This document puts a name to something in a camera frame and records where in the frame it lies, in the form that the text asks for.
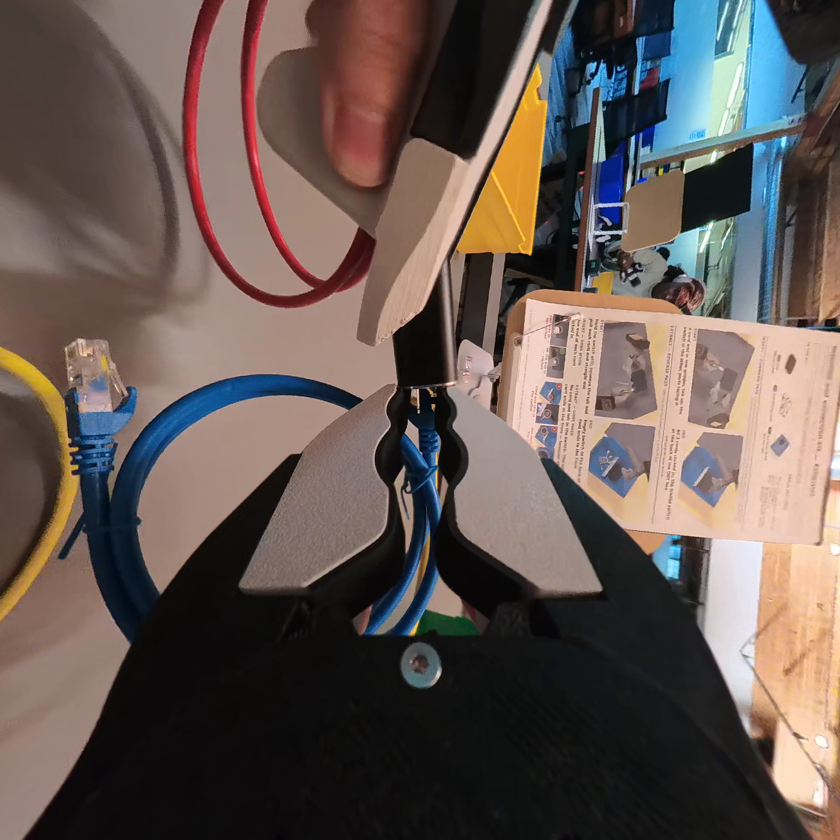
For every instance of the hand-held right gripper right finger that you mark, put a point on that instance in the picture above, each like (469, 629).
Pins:
(518, 518)

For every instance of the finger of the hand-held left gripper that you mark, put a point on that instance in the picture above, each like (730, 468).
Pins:
(413, 249)

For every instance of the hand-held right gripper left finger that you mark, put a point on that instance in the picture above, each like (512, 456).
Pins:
(321, 518)

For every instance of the black ethernet splitter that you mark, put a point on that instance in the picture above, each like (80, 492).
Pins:
(426, 341)

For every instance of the yellow plastic bin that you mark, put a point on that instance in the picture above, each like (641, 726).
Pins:
(512, 184)

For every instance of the person's left hand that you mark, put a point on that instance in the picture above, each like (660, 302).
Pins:
(367, 98)

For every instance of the green plastic bin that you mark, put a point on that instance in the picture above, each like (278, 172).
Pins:
(453, 623)

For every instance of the white stand base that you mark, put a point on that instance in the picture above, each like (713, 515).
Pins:
(476, 358)

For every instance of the printed instruction sheet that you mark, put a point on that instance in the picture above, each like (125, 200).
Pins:
(656, 420)

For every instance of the tan display board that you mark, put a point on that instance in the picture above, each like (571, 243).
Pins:
(653, 210)

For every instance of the black display screen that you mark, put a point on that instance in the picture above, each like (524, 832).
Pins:
(718, 190)

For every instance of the clear plastic box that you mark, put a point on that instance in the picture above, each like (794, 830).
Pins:
(787, 722)

